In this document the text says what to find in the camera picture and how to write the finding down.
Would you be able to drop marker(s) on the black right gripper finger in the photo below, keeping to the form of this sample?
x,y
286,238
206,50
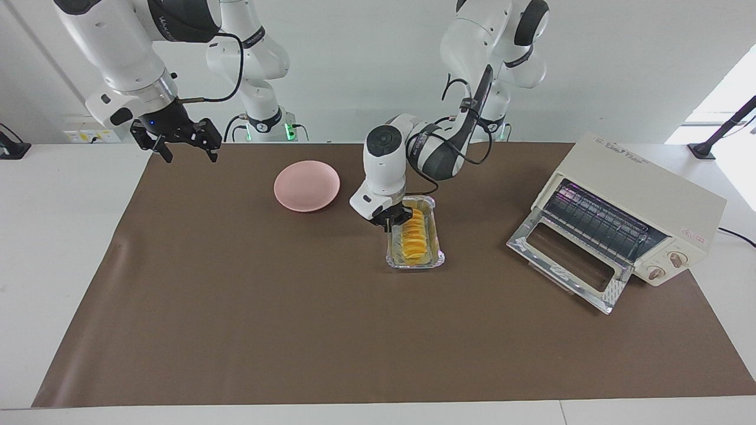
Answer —
x,y
165,152
212,153

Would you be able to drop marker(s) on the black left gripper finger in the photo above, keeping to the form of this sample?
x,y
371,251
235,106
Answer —
x,y
407,217
390,227

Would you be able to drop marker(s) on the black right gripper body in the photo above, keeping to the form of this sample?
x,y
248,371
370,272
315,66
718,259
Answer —
x,y
171,127

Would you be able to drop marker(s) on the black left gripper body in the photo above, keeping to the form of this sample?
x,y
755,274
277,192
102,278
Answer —
x,y
394,213

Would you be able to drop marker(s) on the sliced yellow bread loaf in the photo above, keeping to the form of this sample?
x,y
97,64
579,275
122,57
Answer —
x,y
414,239

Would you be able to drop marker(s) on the aluminium foil tray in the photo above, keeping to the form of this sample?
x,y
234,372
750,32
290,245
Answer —
x,y
434,251

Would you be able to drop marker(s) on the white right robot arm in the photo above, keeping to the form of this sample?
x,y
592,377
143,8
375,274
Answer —
x,y
118,47

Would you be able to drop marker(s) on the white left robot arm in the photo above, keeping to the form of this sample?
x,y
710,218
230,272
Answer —
x,y
384,159

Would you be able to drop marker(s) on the glass oven door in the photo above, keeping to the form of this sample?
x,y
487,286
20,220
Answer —
x,y
567,254

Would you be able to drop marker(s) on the cream toaster oven body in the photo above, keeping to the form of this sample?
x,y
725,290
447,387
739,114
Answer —
x,y
644,189

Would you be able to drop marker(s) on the cream oven knob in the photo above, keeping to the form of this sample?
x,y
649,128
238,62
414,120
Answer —
x,y
677,259
657,273

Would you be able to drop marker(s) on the pink round plate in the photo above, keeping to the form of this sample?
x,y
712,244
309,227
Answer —
x,y
307,186

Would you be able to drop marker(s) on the brown table mat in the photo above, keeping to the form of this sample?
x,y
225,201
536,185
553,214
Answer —
x,y
295,330

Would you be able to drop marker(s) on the small black stand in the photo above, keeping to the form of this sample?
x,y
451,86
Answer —
x,y
12,149

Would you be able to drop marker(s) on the black angled pole stand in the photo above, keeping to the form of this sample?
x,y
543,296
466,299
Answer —
x,y
720,133

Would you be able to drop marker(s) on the white wall socket box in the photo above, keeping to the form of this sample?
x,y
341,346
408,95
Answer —
x,y
80,136

